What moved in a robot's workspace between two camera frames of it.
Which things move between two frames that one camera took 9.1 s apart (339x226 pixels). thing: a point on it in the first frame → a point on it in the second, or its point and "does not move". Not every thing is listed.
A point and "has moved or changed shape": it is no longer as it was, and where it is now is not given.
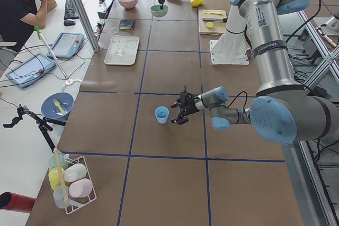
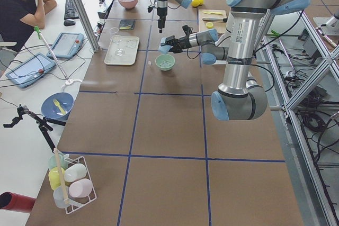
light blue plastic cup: [161, 114] → [164, 49]
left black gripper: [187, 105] → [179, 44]
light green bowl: [157, 11] has moved or changed shape
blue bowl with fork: [57, 106] does not move
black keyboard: [71, 11] does not move
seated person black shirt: [24, 6] does not move
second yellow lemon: [201, 0] does not move
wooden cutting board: [213, 27] does not move
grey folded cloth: [127, 24] does not move
